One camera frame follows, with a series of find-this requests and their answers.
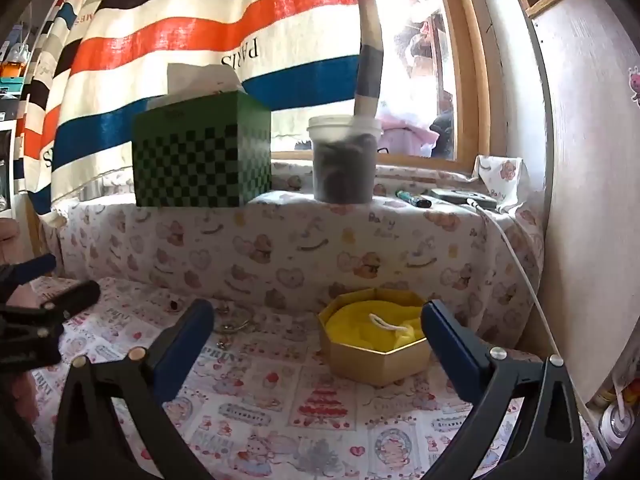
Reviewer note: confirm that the wooden window frame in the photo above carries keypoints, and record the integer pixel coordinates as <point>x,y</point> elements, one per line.
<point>475,60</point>

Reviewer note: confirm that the shelf clutter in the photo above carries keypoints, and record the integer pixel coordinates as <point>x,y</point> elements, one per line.
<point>12,85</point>

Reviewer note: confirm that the striped curtain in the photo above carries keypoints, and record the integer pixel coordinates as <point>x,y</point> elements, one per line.
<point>190,25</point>

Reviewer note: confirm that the cartoon print pillow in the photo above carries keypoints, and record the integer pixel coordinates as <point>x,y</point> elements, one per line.
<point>310,240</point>

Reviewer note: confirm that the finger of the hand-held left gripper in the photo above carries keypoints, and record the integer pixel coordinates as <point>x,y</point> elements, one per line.
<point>75,296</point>
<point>37,265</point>

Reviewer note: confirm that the white cabinet panel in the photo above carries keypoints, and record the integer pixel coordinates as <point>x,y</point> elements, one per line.
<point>590,185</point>

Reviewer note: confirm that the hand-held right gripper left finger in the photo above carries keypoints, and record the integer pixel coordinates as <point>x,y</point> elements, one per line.
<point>184,345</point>

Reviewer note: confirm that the white tape roll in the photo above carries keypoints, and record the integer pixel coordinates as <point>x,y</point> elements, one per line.
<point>616,422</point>

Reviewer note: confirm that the dark flat device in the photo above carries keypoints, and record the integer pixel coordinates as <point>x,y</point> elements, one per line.
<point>462,195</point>

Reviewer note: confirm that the printed tablecloth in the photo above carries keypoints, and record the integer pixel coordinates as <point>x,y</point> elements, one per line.
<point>280,410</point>

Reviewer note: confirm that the green black checkered cloth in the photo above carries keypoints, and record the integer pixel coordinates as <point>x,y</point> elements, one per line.
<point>200,160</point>

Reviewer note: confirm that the gold octagonal box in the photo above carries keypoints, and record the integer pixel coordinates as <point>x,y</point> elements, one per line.
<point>375,365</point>

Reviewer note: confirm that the white tissue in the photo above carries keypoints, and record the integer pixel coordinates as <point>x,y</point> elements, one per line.
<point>200,80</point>

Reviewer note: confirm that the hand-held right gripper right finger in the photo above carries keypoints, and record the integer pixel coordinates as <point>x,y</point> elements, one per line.
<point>450,350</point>

